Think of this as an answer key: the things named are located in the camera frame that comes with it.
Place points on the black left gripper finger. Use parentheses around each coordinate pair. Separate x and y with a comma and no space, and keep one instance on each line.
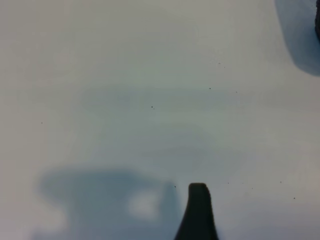
(197,215)

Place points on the dark brown wicker basket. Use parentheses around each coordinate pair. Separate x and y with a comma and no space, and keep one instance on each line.
(318,20)

